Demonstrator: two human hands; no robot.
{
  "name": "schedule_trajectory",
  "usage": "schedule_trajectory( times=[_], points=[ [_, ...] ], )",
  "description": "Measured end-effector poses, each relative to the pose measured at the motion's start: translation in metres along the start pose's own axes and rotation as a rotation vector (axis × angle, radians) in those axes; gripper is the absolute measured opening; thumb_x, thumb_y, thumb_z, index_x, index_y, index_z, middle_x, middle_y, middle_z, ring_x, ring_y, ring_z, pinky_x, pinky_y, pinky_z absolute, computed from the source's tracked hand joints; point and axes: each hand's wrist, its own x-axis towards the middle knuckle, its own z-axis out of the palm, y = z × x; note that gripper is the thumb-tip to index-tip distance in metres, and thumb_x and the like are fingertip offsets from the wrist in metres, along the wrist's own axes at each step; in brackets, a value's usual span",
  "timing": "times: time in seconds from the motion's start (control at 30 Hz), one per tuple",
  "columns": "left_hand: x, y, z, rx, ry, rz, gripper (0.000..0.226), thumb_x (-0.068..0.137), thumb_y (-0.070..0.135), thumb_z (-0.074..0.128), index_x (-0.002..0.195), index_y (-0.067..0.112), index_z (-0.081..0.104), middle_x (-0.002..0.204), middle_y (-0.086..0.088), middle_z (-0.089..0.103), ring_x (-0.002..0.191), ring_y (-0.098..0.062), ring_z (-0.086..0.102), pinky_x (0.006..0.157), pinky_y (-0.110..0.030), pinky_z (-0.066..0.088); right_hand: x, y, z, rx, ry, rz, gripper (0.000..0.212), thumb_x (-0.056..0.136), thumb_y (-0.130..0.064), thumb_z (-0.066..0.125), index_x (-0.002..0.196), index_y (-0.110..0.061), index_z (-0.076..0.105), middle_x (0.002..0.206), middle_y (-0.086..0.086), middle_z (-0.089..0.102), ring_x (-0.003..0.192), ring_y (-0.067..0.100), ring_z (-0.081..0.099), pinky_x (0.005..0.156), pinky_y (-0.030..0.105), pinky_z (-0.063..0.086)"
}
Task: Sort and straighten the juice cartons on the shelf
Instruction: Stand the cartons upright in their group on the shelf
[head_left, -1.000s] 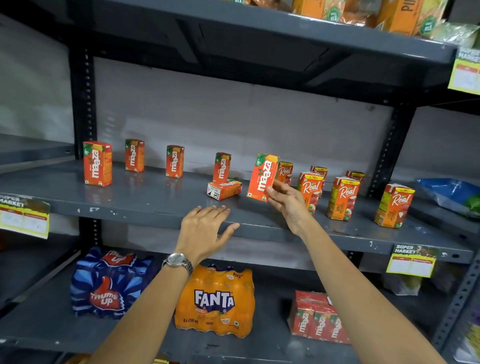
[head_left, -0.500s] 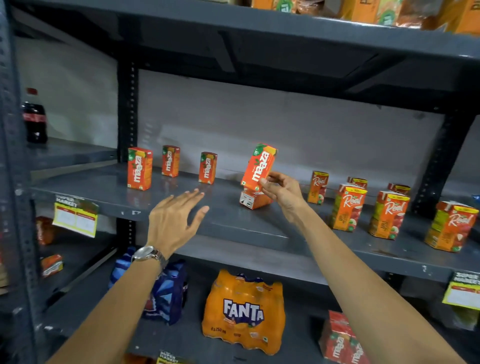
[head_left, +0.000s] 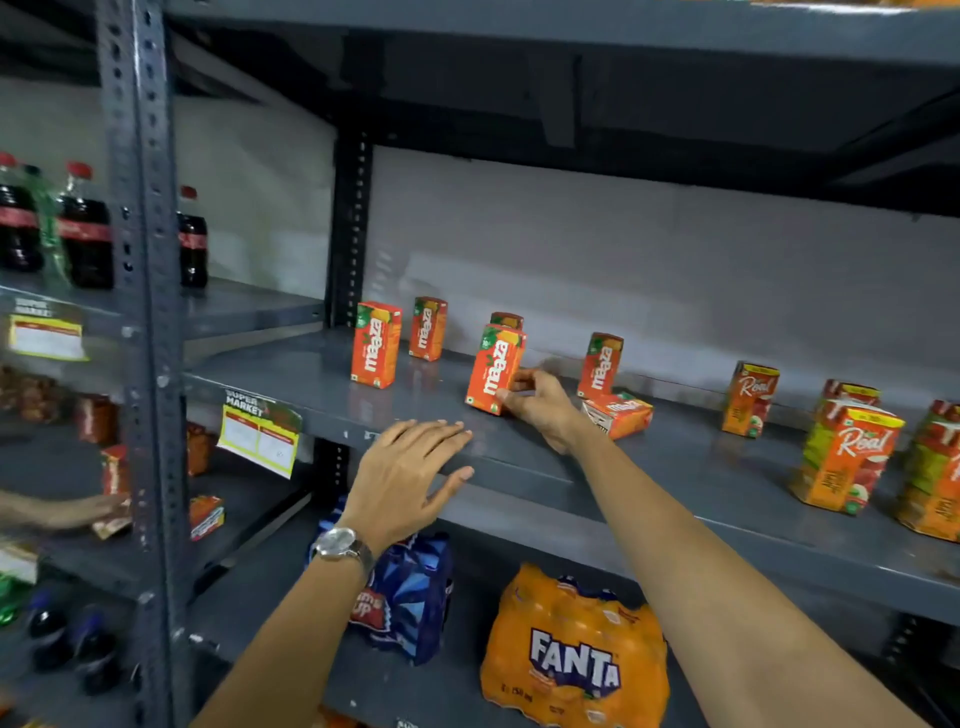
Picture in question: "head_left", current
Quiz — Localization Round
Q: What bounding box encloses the person's right hand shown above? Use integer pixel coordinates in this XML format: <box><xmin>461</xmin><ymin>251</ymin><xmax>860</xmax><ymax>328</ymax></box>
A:
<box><xmin>495</xmin><ymin>367</ymin><xmax>595</xmax><ymax>456</ymax></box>

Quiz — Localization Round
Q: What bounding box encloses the person's left hand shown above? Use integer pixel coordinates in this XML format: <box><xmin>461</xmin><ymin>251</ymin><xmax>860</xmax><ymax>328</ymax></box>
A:
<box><xmin>339</xmin><ymin>420</ymin><xmax>476</xmax><ymax>556</ymax></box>

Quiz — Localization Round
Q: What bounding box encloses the person's left forearm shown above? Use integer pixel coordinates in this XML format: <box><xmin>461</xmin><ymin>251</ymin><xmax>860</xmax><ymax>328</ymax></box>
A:
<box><xmin>190</xmin><ymin>551</ymin><xmax>376</xmax><ymax>728</ymax></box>

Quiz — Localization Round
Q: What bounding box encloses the person's right forearm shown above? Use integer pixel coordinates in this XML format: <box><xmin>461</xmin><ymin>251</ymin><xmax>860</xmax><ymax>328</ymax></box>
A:
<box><xmin>567</xmin><ymin>427</ymin><xmax>930</xmax><ymax>728</ymax></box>

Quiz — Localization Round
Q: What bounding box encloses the blue shrink-wrapped bottle pack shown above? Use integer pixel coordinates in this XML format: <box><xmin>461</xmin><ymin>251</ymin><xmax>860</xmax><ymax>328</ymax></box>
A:
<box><xmin>306</xmin><ymin>495</ymin><xmax>456</xmax><ymax>668</ymax></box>

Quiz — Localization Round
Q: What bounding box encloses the silver wristwatch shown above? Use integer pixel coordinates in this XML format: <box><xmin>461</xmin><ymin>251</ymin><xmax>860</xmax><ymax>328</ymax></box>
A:
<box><xmin>310</xmin><ymin>526</ymin><xmax>377</xmax><ymax>580</ymax></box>

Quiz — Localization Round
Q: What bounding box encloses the yellow shelf price label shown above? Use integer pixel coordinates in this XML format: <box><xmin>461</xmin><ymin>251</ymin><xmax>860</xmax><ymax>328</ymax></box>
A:
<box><xmin>216</xmin><ymin>388</ymin><xmax>303</xmax><ymax>480</ymax></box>
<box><xmin>7</xmin><ymin>300</ymin><xmax>88</xmax><ymax>363</ymax></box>

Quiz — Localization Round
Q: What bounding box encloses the orange shrink-wrapped soda bottle pack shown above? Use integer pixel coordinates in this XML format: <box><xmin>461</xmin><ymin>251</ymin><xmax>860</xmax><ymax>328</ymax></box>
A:
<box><xmin>480</xmin><ymin>563</ymin><xmax>672</xmax><ymax>728</ymax></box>

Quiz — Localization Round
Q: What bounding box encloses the orange green fruit juice carton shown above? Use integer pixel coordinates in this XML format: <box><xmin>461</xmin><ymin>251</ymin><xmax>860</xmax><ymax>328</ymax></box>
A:
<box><xmin>721</xmin><ymin>361</ymin><xmax>781</xmax><ymax>439</ymax></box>
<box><xmin>789</xmin><ymin>399</ymin><xmax>906</xmax><ymax>516</ymax></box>
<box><xmin>894</xmin><ymin>399</ymin><xmax>960</xmax><ymax>543</ymax></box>
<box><xmin>817</xmin><ymin>379</ymin><xmax>882</xmax><ymax>415</ymax></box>

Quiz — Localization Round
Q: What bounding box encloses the grey metal shelving rack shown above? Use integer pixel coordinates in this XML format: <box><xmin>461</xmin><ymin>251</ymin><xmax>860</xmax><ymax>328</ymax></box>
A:
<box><xmin>0</xmin><ymin>0</ymin><xmax>960</xmax><ymax>728</ymax></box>

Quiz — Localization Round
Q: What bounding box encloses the cola bottle with red cap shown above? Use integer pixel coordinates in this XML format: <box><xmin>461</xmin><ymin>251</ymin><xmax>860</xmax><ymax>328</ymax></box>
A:
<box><xmin>0</xmin><ymin>152</ymin><xmax>45</xmax><ymax>274</ymax></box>
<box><xmin>57</xmin><ymin>161</ymin><xmax>115</xmax><ymax>291</ymax></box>
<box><xmin>177</xmin><ymin>186</ymin><xmax>210</xmax><ymax>290</ymax></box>

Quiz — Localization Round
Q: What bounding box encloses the dark bottle with blue cap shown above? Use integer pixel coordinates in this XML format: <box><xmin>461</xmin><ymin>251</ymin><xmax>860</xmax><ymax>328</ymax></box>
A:
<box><xmin>27</xmin><ymin>591</ymin><xmax>74</xmax><ymax>674</ymax></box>
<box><xmin>73</xmin><ymin>609</ymin><xmax>123</xmax><ymax>696</ymax></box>

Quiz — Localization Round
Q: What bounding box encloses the green clear soda bottle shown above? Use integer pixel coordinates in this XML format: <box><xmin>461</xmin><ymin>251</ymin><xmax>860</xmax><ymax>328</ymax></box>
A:
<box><xmin>22</xmin><ymin>165</ymin><xmax>70</xmax><ymax>288</ymax></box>

